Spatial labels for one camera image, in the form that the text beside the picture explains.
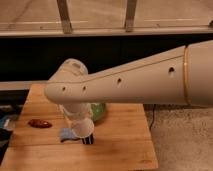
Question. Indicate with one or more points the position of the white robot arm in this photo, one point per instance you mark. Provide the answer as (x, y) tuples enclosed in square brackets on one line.
[(180, 76)]

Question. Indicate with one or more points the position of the blue sponge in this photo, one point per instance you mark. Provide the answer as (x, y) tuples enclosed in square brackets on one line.
[(66, 134)]

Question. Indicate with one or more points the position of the red brown chili pepper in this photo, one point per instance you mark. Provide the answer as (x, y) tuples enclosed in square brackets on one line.
[(38, 123)]

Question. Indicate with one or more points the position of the black white striped eraser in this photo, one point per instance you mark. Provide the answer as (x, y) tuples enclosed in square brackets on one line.
[(88, 140)]

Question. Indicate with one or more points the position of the white ceramic cup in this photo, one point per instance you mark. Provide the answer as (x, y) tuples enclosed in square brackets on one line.
[(82, 128)]

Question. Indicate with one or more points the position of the green ceramic bowl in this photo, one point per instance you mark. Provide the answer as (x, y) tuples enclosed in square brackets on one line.
[(97, 111)]

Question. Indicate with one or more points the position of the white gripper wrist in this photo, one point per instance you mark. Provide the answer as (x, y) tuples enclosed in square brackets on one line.
[(75, 111)]

